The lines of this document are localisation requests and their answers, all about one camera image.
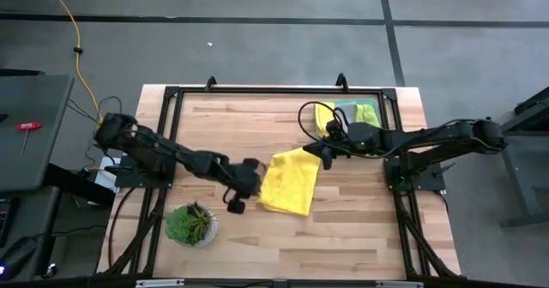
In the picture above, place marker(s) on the black computer mouse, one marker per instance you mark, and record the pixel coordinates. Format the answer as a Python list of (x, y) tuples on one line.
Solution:
[(17, 253)]

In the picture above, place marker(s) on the white faceted plant pot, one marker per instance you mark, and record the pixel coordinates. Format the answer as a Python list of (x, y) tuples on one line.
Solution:
[(212, 232)]

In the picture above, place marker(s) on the white paper sheet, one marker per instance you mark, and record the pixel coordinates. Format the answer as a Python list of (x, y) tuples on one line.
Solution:
[(103, 178)]

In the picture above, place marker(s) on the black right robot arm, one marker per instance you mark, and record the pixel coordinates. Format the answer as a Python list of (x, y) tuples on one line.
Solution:
[(429, 138)]

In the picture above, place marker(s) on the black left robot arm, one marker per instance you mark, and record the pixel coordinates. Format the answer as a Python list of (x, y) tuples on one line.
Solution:
[(150, 146)]

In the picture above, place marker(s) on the translucent teal plastic bin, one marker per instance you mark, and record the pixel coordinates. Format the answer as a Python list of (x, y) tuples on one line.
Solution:
[(373, 100)]

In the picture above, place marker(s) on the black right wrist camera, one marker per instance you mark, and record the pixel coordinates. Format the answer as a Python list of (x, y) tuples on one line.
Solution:
[(364, 136)]

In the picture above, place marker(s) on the black metal table frame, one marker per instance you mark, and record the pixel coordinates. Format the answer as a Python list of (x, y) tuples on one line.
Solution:
[(279, 91)]

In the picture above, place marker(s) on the silver metal table bracket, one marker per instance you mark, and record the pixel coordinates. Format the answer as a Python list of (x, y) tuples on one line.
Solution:
[(159, 283), (399, 285)]

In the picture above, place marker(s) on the green microfiber towel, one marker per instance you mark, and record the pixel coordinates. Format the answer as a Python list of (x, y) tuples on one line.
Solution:
[(366, 114)]

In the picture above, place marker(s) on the green succulent plant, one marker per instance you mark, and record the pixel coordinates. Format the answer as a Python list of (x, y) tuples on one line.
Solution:
[(186, 226)]

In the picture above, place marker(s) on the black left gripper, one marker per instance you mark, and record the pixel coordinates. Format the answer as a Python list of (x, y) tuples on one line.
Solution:
[(246, 189)]

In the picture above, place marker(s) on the black metal cart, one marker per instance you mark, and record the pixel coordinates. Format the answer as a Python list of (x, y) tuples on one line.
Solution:
[(525, 172)]

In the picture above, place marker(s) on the yellow microfiber towel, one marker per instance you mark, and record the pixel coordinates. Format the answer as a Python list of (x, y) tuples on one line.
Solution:
[(291, 181), (323, 116)]

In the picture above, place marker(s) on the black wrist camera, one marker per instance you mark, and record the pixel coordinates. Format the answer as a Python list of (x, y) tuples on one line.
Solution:
[(248, 172), (364, 136)]

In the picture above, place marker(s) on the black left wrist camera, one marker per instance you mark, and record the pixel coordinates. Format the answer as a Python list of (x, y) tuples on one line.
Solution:
[(248, 172)]

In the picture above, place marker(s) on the dark grey side desk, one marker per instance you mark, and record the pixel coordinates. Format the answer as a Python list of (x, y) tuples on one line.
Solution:
[(34, 129)]

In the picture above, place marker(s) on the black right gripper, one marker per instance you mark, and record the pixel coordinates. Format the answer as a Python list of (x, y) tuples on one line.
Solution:
[(339, 140)]

